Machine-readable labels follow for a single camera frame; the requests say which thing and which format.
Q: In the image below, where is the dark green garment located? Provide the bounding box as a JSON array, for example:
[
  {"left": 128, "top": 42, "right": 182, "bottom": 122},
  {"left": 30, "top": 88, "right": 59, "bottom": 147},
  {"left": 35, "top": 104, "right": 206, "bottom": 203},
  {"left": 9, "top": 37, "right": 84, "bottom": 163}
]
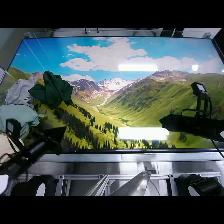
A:
[{"left": 28, "top": 70, "right": 75, "bottom": 110}]

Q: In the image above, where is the grey garment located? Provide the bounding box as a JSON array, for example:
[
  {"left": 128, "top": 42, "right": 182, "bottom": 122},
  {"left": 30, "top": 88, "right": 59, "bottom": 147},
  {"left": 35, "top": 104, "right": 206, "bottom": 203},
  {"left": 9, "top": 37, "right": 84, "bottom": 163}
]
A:
[{"left": 4, "top": 74, "right": 40, "bottom": 107}]

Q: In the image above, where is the pale green garment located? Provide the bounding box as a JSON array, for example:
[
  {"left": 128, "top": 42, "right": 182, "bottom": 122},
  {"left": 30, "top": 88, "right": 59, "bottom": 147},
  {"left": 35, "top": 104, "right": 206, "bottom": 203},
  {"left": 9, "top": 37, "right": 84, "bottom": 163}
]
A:
[{"left": 0, "top": 104, "right": 45, "bottom": 138}]

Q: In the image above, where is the cream garment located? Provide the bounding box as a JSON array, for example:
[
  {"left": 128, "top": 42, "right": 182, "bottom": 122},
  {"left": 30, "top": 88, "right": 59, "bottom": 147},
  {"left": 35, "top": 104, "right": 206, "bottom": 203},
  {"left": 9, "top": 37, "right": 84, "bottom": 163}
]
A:
[{"left": 0, "top": 132, "right": 22, "bottom": 165}]

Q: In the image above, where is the silver frame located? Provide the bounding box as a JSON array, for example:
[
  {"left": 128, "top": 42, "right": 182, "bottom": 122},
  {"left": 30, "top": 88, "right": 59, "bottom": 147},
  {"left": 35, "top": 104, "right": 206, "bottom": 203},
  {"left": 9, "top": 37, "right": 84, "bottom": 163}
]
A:
[{"left": 0, "top": 150, "right": 224, "bottom": 197}]

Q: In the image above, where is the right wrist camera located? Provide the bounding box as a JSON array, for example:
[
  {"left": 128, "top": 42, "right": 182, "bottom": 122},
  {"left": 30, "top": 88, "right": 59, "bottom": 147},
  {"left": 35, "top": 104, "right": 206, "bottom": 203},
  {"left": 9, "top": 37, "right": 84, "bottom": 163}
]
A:
[{"left": 190, "top": 81, "right": 212, "bottom": 118}]

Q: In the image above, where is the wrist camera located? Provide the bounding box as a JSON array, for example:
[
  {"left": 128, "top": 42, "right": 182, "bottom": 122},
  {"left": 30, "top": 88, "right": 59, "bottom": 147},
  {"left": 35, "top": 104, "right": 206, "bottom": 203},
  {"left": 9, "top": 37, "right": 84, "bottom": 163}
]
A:
[
  {"left": 5, "top": 118, "right": 24, "bottom": 151},
  {"left": 190, "top": 81, "right": 212, "bottom": 118}
]

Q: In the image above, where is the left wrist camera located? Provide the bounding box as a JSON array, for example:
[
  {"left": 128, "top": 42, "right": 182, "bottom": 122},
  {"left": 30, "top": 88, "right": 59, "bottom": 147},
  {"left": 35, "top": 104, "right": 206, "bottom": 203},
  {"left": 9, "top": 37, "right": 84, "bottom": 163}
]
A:
[{"left": 5, "top": 118, "right": 24, "bottom": 151}]

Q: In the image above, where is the black cable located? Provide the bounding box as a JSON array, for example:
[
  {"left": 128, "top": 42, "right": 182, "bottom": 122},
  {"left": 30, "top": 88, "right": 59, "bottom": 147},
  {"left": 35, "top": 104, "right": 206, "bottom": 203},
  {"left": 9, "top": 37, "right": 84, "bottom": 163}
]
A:
[{"left": 210, "top": 137, "right": 224, "bottom": 159}]

